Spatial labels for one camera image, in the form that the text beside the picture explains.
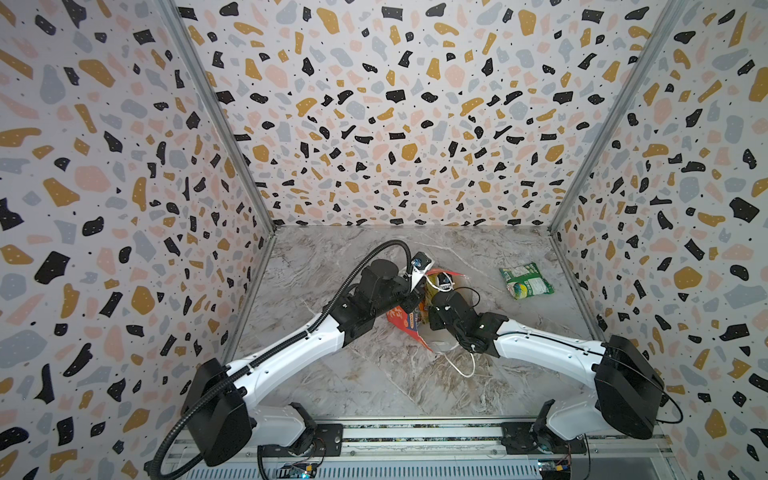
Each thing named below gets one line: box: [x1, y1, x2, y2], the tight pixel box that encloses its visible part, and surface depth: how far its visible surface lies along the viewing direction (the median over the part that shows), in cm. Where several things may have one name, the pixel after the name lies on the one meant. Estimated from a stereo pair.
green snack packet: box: [499, 262, 555, 300], surface depth 104 cm
